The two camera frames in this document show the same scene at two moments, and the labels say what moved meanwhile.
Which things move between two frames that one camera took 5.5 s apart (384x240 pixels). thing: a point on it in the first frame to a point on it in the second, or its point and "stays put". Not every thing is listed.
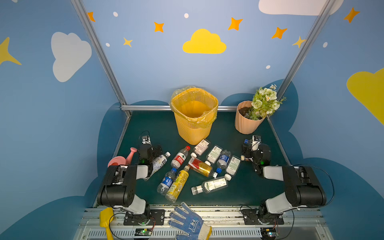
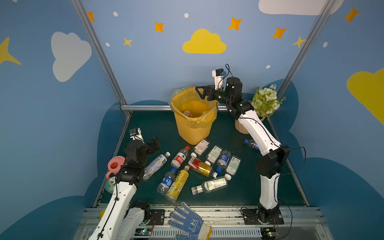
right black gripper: x=252 y=153 to x=208 y=92
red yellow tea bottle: x=202 y=168 stays put
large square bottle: x=211 y=185 stays put
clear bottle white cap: x=158 y=163 stays put
